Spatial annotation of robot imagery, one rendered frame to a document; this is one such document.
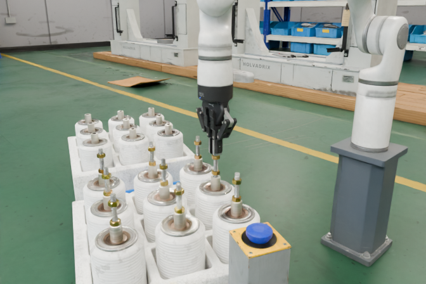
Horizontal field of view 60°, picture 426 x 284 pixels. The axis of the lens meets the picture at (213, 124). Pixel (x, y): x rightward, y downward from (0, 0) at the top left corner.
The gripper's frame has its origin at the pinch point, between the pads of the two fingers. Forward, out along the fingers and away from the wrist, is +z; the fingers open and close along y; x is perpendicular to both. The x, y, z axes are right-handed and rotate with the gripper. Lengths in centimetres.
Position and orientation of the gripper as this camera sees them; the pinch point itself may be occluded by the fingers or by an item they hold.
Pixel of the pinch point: (215, 146)
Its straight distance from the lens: 81.8
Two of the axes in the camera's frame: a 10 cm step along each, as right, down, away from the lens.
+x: 8.4, -1.6, 5.2
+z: 0.0, 9.5, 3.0
